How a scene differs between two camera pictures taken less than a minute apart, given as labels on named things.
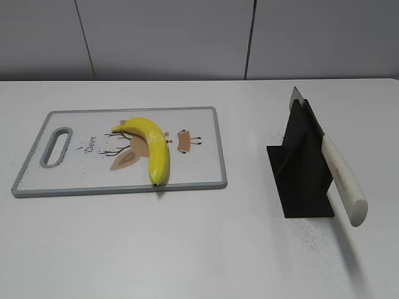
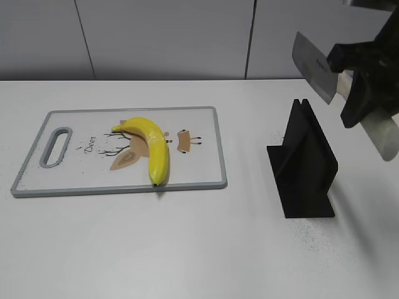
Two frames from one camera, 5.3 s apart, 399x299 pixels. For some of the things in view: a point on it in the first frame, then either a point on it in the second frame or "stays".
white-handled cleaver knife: [353, 200] -> [311, 57]
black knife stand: [298, 167] stays
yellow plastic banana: [158, 147] stays
